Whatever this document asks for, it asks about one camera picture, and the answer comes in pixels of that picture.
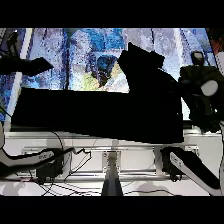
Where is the black garment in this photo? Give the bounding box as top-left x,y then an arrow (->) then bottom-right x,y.
10,42 -> 185,145

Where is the silver frame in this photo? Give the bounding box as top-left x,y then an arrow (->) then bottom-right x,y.
0,130 -> 224,197

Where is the black cable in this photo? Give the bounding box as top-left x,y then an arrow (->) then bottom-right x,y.
49,130 -> 66,158
62,148 -> 94,183

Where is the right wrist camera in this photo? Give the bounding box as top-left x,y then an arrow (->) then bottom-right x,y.
190,50 -> 207,67

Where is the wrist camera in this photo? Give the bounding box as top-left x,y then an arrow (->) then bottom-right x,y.
190,50 -> 207,67
5,31 -> 20,57

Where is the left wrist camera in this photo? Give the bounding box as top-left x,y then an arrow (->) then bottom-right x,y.
5,31 -> 20,57

